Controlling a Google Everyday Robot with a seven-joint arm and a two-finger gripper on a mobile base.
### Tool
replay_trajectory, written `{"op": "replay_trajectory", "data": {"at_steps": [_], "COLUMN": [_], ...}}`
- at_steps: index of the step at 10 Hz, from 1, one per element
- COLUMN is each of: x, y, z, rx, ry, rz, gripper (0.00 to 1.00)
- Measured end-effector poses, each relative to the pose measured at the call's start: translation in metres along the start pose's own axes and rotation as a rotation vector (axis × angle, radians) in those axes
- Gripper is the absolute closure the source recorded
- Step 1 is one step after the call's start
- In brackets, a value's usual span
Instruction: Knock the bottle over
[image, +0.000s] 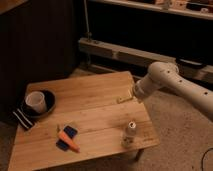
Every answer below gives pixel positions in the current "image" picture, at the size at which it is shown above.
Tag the wooden stick end effector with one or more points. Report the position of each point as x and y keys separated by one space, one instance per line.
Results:
x=124 y=99

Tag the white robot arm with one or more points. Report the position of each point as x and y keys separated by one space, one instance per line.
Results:
x=166 y=74

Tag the small clear plastic bottle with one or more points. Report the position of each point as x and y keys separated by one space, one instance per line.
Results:
x=129 y=134

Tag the wooden table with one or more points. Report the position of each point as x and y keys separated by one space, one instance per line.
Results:
x=88 y=104

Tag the blue sponge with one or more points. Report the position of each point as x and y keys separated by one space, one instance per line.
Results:
x=66 y=137

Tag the orange toy carrot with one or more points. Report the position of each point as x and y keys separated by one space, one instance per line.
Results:
x=69 y=141

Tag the black bowl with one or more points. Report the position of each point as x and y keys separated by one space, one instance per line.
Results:
x=50 y=105

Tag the metal pole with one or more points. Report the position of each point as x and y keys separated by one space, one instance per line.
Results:
x=88 y=33

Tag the white cup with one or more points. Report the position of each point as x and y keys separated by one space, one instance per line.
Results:
x=36 y=100

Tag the black white striped cloth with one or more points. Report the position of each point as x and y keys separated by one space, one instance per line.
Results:
x=24 y=121

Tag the wooden shelf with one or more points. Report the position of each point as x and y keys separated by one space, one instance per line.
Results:
x=156 y=8

